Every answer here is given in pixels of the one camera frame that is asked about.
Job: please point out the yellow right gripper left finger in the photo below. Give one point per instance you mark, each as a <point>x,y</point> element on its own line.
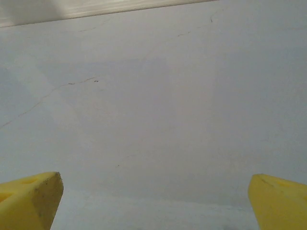
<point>26,203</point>

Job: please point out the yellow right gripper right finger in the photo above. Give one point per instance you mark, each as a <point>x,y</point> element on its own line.
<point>280,206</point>

